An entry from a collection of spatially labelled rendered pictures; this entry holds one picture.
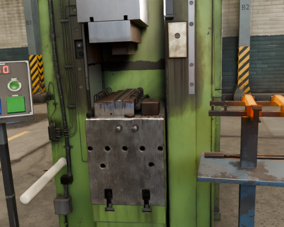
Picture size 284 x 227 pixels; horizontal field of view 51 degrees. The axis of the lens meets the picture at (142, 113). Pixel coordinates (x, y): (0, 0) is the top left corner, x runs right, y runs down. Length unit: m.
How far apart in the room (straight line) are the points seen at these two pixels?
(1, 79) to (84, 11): 0.49
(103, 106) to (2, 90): 0.47
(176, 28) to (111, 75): 0.61
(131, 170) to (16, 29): 7.82
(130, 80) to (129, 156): 0.63
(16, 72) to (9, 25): 7.64
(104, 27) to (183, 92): 0.51
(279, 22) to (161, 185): 6.25
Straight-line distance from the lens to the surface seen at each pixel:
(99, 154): 1.49
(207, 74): 1.57
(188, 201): 1.76
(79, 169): 1.77
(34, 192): 1.45
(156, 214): 1.58
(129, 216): 1.60
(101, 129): 1.45
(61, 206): 1.85
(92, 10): 1.48
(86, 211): 1.88
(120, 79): 1.94
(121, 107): 1.46
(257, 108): 1.03
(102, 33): 1.46
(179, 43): 1.53
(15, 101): 1.47
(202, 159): 1.35
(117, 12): 1.45
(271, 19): 7.38
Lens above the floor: 1.22
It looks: 12 degrees down
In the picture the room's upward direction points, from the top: 2 degrees counter-clockwise
